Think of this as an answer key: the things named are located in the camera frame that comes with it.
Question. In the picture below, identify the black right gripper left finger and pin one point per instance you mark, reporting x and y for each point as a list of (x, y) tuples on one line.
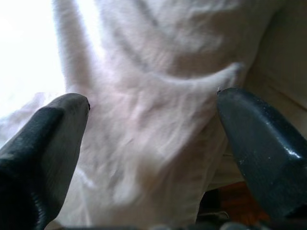
[(43, 155)]

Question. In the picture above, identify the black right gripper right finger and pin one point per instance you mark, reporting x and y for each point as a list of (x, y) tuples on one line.
[(263, 148)]

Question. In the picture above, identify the pink cartoon print quilt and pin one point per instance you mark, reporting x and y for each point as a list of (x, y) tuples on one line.
[(153, 119)]

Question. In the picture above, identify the beige floral bed sheet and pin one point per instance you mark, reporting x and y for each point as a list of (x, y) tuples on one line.
[(283, 60)]

